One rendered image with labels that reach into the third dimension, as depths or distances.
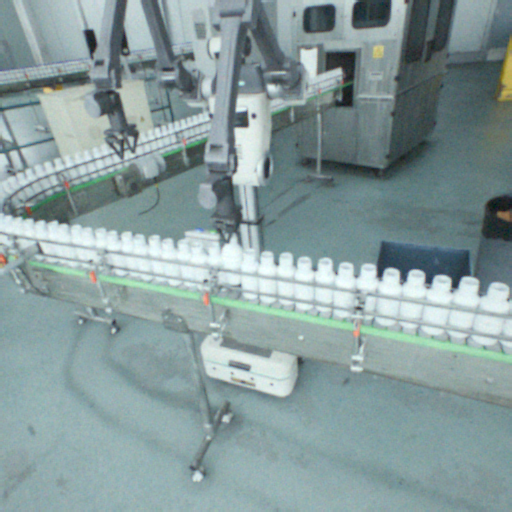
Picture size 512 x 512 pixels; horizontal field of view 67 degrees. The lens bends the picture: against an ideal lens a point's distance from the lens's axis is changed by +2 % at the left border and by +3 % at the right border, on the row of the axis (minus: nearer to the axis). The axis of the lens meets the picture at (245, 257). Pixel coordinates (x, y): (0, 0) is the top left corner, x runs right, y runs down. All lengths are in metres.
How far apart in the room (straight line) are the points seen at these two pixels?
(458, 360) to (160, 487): 1.42
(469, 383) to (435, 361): 0.10
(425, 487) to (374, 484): 0.21
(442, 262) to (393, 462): 0.94
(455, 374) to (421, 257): 0.59
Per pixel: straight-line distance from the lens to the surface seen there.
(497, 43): 12.99
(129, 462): 2.18
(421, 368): 1.21
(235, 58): 1.11
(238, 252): 1.16
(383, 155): 4.75
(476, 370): 1.20
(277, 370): 2.02
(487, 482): 2.15
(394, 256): 1.67
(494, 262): 2.79
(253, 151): 1.65
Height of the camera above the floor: 1.77
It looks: 32 degrees down
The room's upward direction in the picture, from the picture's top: 7 degrees counter-clockwise
